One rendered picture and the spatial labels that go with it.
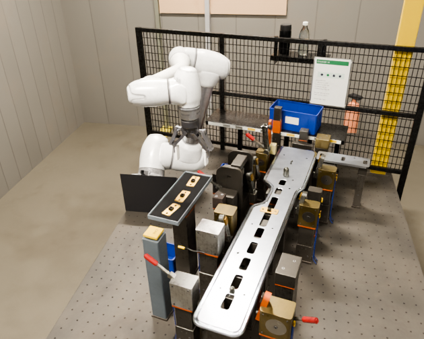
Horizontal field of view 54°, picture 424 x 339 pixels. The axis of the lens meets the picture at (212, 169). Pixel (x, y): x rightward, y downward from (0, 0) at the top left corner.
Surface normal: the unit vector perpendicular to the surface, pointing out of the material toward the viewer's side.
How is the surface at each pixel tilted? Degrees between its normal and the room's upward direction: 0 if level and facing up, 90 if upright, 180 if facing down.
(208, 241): 90
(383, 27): 90
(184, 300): 90
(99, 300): 0
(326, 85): 90
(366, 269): 0
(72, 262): 0
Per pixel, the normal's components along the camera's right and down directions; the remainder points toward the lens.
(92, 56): -0.20, 0.51
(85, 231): -0.02, -0.86
